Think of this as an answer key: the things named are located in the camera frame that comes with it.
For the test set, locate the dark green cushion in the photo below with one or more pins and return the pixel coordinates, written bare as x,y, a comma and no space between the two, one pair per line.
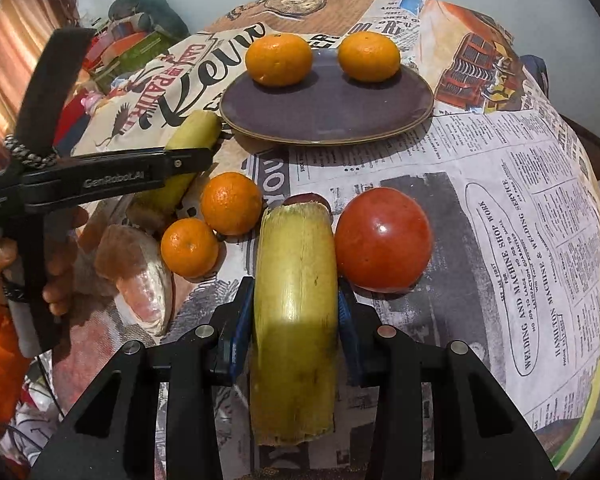
145,10

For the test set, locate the stack of colourful boxes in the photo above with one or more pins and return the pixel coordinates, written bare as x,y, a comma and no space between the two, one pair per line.
125,47

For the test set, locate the striped orange curtain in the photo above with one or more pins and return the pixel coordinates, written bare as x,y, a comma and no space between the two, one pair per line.
25,30

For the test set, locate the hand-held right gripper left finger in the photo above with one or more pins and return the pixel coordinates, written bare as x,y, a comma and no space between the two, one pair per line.
237,332

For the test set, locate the pink glossy shell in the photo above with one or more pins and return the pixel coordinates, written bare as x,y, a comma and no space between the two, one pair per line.
140,285

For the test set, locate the newspaper print tablecloth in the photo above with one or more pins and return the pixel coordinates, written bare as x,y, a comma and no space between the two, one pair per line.
480,200

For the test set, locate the person's left forearm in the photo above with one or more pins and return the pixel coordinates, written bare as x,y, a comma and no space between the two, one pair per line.
0,360

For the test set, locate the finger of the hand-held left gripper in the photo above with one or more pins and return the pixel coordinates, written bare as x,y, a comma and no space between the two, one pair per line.
182,162

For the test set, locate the dark chair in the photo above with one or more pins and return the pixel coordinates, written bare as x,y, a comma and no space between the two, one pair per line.
536,70

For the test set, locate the small dark red fruit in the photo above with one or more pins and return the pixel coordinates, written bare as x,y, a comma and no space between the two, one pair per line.
305,198

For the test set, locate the person's left hand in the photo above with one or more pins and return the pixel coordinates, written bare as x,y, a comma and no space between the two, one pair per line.
62,260

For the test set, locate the purple plate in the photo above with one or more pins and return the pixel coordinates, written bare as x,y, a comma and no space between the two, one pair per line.
325,107

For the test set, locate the yellow-green banana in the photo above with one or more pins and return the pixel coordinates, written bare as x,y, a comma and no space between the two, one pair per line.
196,131

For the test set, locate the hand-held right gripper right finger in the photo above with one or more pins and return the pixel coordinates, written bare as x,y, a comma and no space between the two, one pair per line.
347,332

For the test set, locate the red tomato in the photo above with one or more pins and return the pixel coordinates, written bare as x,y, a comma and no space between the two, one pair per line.
382,240

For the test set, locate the cut yellow banana piece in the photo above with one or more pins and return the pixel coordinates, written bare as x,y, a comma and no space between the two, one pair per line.
295,310

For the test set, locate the orange mandarin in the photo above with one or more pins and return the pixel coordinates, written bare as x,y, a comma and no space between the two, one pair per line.
190,247
369,56
231,203
278,58

